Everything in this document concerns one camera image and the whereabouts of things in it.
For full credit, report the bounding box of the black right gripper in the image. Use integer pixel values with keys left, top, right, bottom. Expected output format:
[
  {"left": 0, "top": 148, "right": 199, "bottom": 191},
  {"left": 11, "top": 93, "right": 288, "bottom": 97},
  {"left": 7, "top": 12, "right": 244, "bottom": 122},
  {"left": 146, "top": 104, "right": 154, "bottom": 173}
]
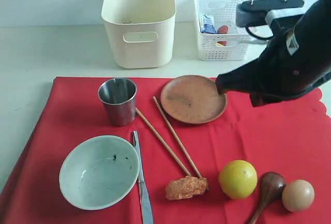
[{"left": 215, "top": 14, "right": 330, "bottom": 107}]

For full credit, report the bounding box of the red sausage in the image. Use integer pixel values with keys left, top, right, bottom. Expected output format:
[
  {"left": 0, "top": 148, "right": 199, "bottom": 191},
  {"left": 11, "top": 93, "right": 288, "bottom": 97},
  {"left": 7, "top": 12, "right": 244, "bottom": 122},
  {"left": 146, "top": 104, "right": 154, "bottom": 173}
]
[{"left": 217, "top": 25, "right": 229, "bottom": 45}]

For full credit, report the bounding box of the blue white milk carton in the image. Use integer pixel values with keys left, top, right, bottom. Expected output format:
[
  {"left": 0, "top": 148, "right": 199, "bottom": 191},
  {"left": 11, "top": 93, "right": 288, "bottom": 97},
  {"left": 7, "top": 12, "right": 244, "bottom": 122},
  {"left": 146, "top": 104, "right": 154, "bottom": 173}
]
[{"left": 199, "top": 13, "right": 217, "bottom": 34}]

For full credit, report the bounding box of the fried chicken piece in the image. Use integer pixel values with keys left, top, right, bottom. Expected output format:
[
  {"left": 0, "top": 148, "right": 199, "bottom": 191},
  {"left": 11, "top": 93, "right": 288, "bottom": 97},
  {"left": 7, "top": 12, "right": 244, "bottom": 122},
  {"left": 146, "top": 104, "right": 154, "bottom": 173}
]
[{"left": 165, "top": 176, "right": 208, "bottom": 200}]

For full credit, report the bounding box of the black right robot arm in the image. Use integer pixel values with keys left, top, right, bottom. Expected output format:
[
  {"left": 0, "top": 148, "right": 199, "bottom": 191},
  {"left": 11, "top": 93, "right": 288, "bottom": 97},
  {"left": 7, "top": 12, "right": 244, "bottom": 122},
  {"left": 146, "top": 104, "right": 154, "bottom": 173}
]
[{"left": 215, "top": 0, "right": 330, "bottom": 107}]

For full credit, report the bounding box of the white perforated plastic basket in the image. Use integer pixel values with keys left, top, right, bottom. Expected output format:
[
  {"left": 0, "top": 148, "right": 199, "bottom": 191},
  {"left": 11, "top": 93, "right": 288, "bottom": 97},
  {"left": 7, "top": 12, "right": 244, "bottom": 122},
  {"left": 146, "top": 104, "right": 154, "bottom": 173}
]
[{"left": 194, "top": 0, "right": 254, "bottom": 61}]

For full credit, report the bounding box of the brown wooden plate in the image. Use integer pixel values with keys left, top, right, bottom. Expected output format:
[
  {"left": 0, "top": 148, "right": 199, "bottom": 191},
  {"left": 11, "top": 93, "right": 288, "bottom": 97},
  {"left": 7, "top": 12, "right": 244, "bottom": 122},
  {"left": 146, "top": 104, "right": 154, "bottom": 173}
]
[{"left": 160, "top": 75, "right": 228, "bottom": 125}]

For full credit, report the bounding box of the right wooden chopstick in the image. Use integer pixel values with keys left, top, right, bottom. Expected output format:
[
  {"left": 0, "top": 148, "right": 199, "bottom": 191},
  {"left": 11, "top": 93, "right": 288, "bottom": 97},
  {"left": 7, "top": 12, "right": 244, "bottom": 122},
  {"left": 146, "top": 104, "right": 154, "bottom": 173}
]
[{"left": 153, "top": 96, "right": 203, "bottom": 178}]

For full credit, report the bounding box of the wooden chopstick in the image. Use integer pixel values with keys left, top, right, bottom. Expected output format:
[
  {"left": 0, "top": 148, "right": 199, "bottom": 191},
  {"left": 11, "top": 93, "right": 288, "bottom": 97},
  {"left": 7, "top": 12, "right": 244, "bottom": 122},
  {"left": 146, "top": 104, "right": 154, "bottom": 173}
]
[
  {"left": 136, "top": 107, "right": 191, "bottom": 176},
  {"left": 153, "top": 96, "right": 203, "bottom": 178}
]

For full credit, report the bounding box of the dark wooden spoon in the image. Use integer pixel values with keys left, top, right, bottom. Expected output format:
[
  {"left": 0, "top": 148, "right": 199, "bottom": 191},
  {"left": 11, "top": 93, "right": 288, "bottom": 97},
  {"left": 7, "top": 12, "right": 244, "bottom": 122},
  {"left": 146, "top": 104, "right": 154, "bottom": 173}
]
[{"left": 248, "top": 172, "right": 286, "bottom": 224}]

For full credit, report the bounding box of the brown egg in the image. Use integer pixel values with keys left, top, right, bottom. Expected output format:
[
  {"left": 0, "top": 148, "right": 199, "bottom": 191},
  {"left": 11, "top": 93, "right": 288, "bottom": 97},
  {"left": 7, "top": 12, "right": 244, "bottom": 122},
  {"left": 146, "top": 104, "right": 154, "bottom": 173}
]
[{"left": 282, "top": 180, "right": 315, "bottom": 212}]

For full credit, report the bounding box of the left wooden chopstick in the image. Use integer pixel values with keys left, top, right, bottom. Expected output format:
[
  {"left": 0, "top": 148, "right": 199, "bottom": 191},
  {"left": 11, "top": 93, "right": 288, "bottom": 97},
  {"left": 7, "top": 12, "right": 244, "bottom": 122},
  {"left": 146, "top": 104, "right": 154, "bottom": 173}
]
[{"left": 136, "top": 107, "right": 191, "bottom": 176}]

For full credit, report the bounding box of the stainless steel cup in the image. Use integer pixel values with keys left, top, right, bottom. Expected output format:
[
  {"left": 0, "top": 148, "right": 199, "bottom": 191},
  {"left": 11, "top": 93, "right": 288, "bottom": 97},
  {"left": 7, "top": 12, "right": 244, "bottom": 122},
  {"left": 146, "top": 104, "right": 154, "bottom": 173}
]
[{"left": 98, "top": 78, "right": 138, "bottom": 126}]

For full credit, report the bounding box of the cream plastic bin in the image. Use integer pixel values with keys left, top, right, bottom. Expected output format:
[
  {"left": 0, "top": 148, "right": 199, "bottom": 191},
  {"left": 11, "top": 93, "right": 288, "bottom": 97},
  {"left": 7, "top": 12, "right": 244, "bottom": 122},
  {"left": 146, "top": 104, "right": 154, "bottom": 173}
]
[{"left": 101, "top": 0, "right": 176, "bottom": 69}]

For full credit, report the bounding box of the metal table knife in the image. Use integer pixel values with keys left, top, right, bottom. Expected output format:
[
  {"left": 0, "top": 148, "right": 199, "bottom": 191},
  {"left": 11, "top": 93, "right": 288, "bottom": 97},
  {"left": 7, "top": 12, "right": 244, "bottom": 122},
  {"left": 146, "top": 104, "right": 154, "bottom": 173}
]
[{"left": 132, "top": 131, "right": 154, "bottom": 224}]

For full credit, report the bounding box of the pale green bowl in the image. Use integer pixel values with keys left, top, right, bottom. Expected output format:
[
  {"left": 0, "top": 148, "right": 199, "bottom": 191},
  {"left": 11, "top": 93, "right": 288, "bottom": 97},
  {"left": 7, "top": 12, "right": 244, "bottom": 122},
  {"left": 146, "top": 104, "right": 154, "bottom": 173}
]
[{"left": 59, "top": 135, "right": 140, "bottom": 211}]

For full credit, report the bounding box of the red tablecloth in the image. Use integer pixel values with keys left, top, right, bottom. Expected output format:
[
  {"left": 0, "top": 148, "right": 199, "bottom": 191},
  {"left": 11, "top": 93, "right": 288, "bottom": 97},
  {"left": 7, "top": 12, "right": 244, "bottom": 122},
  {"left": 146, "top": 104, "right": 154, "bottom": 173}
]
[{"left": 0, "top": 76, "right": 331, "bottom": 224}]

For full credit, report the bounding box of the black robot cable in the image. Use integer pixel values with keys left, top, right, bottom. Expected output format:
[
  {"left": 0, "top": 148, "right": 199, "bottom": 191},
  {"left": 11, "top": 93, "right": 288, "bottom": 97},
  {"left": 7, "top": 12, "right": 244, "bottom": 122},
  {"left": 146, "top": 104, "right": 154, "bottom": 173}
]
[{"left": 244, "top": 24, "right": 275, "bottom": 41}]

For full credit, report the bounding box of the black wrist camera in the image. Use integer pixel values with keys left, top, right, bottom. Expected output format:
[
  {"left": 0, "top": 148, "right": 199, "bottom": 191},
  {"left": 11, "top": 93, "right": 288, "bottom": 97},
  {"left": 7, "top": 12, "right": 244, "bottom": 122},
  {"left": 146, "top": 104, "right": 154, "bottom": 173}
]
[{"left": 235, "top": 0, "right": 305, "bottom": 27}]

